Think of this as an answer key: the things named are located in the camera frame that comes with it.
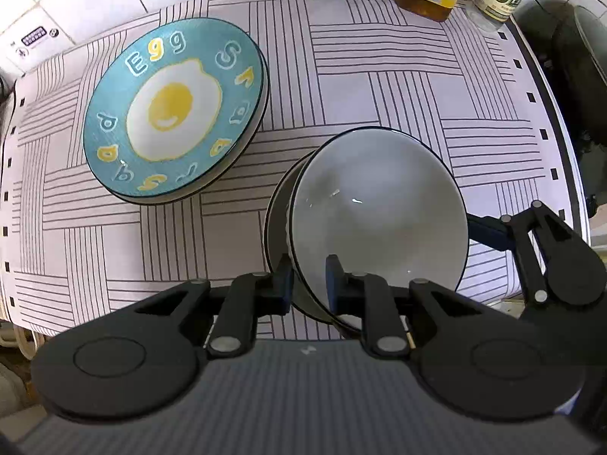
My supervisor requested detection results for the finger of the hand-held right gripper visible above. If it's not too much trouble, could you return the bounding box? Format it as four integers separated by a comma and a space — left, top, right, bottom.
467, 200, 589, 304

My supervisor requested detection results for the teal plate with egg print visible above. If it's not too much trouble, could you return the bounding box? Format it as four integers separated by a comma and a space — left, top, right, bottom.
83, 17, 266, 196

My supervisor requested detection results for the white ribbed bowl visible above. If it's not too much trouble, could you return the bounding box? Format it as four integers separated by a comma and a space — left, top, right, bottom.
263, 151, 335, 325
286, 127, 471, 333

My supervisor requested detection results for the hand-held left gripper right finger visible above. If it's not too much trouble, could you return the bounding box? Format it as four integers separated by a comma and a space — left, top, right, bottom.
325, 253, 489, 360

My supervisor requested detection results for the dark pot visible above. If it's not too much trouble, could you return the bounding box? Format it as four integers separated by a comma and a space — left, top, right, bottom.
514, 0, 607, 157

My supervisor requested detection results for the striped tablecloth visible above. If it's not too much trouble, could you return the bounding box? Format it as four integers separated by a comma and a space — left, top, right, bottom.
0, 0, 593, 342

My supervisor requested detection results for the white plate with sun print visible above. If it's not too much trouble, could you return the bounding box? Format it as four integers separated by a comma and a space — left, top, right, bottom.
102, 50, 269, 202

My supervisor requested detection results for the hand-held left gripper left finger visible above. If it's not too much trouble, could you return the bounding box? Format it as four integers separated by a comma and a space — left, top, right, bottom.
135, 253, 297, 360

